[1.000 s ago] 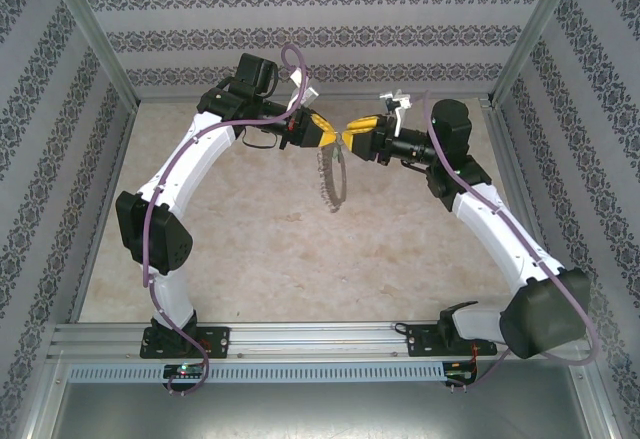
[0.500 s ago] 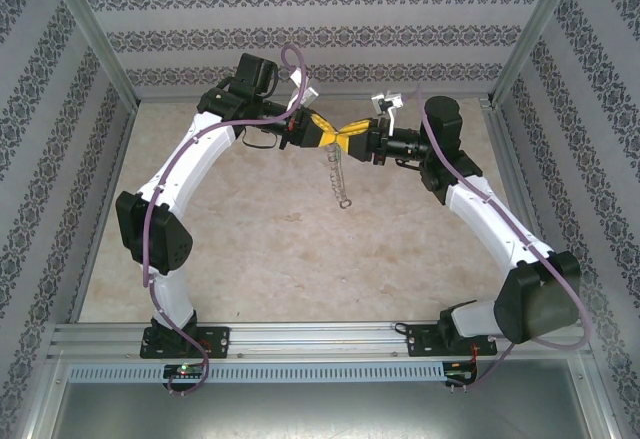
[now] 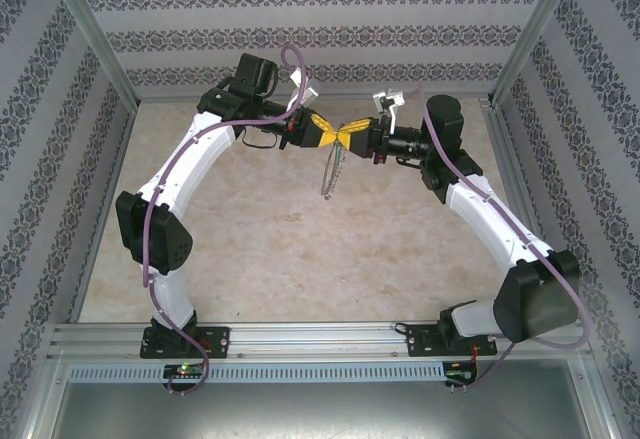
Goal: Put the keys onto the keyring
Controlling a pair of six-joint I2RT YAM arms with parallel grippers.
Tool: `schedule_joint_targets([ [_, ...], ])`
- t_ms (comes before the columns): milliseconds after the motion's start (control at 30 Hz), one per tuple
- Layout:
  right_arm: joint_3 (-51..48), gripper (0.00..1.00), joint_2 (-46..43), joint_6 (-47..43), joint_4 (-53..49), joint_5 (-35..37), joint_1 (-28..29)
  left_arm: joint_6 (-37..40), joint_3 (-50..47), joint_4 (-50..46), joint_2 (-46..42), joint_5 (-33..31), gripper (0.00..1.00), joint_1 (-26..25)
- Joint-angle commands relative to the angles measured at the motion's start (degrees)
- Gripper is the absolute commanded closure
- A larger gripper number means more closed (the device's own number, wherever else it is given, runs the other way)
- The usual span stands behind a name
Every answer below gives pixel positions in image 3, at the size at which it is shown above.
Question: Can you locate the metal band keyring with rings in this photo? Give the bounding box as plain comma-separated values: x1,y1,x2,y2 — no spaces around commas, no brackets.
319,133,352,201

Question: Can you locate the grey steel panel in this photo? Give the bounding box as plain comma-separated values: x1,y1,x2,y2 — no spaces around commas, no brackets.
49,382,609,439

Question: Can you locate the aluminium floor rail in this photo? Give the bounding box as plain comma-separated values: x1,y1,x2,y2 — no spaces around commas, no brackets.
133,92,496,106

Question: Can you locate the thin black left gripper cable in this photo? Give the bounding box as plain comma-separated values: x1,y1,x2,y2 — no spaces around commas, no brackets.
242,126,282,151

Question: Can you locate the aluminium side rail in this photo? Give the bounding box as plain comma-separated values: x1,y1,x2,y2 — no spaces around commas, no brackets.
482,101,589,325
67,103,139,323

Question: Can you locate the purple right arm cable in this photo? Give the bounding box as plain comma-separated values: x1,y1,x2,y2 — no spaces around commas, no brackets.
407,83,592,394

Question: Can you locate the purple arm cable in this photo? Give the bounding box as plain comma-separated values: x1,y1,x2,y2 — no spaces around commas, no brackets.
407,83,592,394
142,44,309,400

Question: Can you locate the aluminium frame post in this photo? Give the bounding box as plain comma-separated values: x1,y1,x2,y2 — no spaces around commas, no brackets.
42,0,140,106
489,0,586,106

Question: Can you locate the aluminium mounting rail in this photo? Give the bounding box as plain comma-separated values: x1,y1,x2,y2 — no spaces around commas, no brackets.
47,322,589,360

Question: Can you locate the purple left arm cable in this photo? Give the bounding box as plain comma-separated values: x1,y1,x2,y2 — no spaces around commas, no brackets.
142,44,309,400

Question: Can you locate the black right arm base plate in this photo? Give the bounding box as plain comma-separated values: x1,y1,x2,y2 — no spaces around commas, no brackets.
405,323,499,359

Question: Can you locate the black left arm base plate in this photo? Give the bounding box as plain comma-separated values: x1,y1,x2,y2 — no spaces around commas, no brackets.
139,326,232,360

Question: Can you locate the slotted grey cable duct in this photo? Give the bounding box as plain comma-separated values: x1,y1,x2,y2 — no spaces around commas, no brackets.
67,362,446,384

